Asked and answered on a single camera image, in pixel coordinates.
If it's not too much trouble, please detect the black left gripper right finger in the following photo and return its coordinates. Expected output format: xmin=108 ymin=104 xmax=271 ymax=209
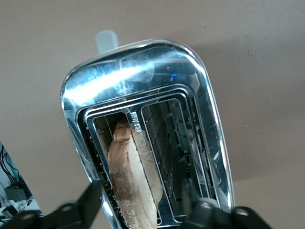
xmin=183 ymin=177 xmax=229 ymax=229

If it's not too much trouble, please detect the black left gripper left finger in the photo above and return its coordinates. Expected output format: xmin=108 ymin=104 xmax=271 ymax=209
xmin=45 ymin=179 xmax=105 ymax=229

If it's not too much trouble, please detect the toasted bread slice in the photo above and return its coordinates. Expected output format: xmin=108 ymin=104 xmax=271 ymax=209
xmin=108 ymin=119 xmax=164 ymax=229

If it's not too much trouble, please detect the cream and chrome toaster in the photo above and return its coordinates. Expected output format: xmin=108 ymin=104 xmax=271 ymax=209
xmin=59 ymin=30 xmax=235 ymax=229

